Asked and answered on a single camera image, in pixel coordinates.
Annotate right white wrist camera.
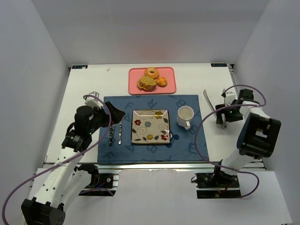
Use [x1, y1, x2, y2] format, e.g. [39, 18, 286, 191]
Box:
[221, 90, 236, 106]

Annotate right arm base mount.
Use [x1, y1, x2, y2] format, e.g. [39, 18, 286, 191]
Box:
[190, 172, 241, 199]

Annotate sandwich bread loaf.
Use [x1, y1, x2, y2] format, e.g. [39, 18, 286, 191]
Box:
[137, 75, 157, 91]

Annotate patterned handle fork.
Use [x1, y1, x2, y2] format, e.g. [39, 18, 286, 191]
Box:
[108, 124, 115, 146]

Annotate blue letter placemat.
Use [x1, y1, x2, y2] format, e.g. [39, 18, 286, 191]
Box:
[97, 95, 209, 165]

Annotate patterned handle spoon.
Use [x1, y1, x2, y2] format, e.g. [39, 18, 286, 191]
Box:
[118, 121, 122, 145]

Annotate ring bagel bread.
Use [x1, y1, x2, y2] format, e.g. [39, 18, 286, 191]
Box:
[144, 67, 160, 79]

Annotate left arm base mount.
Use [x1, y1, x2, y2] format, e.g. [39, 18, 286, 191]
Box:
[72, 164, 119, 196]

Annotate floral square plate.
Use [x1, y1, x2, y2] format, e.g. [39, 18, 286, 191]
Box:
[131, 109, 171, 145]

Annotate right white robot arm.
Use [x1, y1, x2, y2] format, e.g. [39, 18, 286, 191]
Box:
[212, 89, 281, 185]

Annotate white ceramic mug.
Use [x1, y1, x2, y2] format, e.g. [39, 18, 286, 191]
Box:
[177, 106, 194, 130]

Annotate small round bread roll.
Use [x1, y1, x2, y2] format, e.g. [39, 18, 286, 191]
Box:
[156, 77, 167, 87]

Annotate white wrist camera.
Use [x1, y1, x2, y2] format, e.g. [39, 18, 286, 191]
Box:
[83, 91, 102, 108]
[221, 90, 236, 106]

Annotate metal serving tongs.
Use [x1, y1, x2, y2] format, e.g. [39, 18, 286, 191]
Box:
[203, 90, 227, 130]

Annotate aluminium frame rail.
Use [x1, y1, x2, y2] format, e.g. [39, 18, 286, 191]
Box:
[44, 161, 265, 172]

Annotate pink serving tray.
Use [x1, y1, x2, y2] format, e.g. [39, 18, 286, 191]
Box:
[128, 67, 177, 95]

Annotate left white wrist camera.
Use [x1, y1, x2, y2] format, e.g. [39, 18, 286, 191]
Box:
[83, 91, 102, 108]

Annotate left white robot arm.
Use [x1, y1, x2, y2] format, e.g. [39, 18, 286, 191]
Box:
[21, 101, 125, 225]

